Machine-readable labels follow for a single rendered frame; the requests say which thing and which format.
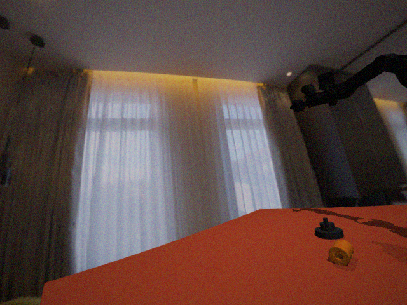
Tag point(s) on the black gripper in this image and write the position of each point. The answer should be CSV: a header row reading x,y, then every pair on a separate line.
x,y
299,105

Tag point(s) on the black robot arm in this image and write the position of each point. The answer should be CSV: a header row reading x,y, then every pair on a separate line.
x,y
394,63

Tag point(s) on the orange knob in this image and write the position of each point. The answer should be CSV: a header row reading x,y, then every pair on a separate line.
x,y
341,252

